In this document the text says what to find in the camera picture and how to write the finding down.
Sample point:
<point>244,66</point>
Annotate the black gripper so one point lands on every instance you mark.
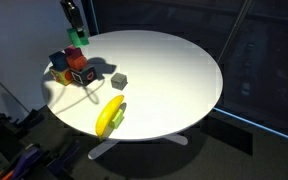
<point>72,13</point>

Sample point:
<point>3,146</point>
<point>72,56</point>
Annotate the magenta block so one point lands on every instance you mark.
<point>71,50</point>

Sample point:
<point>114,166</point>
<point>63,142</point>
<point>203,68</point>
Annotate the orange block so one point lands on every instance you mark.
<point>77,62</point>

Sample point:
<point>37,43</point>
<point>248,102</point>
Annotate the blue block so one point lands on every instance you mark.
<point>59,61</point>

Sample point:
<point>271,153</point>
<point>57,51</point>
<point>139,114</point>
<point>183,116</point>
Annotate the black block with shapes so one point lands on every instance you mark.
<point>86,76</point>

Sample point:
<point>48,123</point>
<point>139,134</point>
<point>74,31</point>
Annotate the multicoloured shape block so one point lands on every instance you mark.
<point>63,77</point>

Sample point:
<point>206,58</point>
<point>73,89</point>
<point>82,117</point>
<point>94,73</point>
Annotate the grey block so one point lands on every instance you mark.
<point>119,81</point>

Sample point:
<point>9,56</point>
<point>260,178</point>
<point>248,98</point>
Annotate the light green block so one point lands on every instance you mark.
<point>118,118</point>

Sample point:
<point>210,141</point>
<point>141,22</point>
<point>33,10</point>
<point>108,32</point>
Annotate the yellow banana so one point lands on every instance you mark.
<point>107,115</point>

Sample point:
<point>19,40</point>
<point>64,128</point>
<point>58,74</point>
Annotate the purple orange clamp tool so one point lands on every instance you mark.
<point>18,167</point>

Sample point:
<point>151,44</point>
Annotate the white table leg base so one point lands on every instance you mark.
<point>108,144</point>

